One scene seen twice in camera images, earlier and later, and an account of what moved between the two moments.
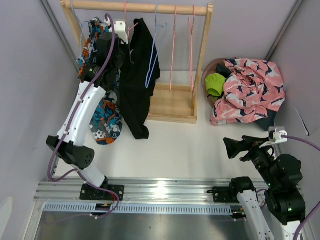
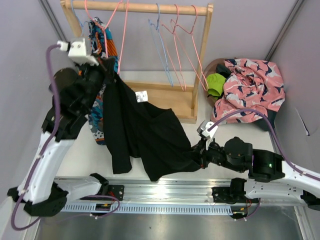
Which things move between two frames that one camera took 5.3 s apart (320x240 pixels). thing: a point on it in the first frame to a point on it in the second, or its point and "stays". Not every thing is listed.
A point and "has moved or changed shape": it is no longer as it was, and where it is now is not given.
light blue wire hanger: (158, 41) to (157, 28)
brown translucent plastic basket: (211, 68) stays
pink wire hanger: (191, 28) has moved or changed shape
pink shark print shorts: (252, 88) stays
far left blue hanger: (82, 26) stays
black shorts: (138, 77) to (135, 129)
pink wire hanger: (125, 5) to (103, 28)
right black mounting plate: (225, 194) stays
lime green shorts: (214, 84) stays
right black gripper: (234, 146) to (201, 154)
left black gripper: (126, 47) to (107, 67)
